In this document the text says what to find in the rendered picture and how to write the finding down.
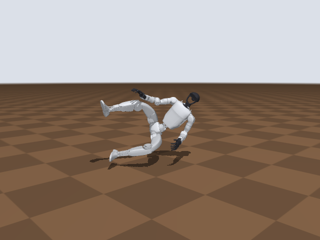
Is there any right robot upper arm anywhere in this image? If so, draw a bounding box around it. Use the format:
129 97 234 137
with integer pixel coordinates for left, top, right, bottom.
154 97 179 106

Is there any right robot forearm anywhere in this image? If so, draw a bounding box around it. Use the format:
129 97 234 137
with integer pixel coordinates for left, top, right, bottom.
140 95 156 103

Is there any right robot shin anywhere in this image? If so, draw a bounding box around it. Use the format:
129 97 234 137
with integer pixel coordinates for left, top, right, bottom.
108 100 140 112

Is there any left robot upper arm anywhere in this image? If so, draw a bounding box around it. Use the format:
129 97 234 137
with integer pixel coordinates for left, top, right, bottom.
180 113 195 135

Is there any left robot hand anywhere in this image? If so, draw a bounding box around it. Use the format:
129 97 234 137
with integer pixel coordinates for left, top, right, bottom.
171 138 182 151

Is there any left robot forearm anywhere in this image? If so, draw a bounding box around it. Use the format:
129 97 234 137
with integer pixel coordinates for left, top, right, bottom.
178 134 188 143

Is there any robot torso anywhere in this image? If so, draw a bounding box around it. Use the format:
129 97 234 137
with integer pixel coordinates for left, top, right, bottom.
149 101 192 135

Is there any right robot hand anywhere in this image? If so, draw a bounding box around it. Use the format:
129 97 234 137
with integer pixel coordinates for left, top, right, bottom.
131 88 146 99

